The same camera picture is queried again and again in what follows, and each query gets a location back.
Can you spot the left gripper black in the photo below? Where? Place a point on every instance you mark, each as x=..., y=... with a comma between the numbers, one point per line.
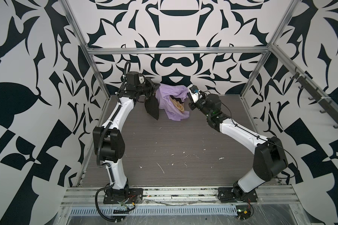
x=153, y=86

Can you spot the purple cloth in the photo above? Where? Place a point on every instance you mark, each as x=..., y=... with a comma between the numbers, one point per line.
x=163, y=96

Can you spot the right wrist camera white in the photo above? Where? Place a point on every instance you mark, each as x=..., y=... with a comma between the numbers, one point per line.
x=193, y=93

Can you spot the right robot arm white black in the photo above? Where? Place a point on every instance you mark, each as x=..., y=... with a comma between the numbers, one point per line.
x=269, y=158

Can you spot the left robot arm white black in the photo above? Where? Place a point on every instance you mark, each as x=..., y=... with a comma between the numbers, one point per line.
x=109, y=143

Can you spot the tan cloth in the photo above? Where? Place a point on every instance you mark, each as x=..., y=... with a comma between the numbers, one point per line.
x=178, y=104

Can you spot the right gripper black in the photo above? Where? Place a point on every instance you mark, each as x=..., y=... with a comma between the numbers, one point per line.
x=193, y=105

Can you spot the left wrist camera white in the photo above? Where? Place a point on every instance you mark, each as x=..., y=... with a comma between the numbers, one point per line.
x=141, y=78

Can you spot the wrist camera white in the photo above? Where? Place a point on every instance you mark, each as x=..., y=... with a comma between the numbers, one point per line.
x=141, y=78
x=193, y=93

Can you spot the slotted cable duct grey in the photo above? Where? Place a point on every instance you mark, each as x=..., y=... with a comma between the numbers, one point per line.
x=162, y=210

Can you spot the aluminium frame crossbar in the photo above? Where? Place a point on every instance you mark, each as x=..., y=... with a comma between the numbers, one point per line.
x=176, y=50

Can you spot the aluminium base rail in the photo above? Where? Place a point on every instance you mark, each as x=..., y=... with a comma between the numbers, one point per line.
x=265, y=194

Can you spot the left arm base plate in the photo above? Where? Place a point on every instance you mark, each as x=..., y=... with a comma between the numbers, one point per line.
x=113, y=196

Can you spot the black hook rack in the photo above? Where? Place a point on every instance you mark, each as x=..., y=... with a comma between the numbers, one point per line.
x=317, y=94

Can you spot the small circuit board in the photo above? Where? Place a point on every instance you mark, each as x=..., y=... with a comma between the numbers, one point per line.
x=244, y=212

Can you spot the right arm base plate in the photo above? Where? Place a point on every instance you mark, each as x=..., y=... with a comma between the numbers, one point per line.
x=236, y=195

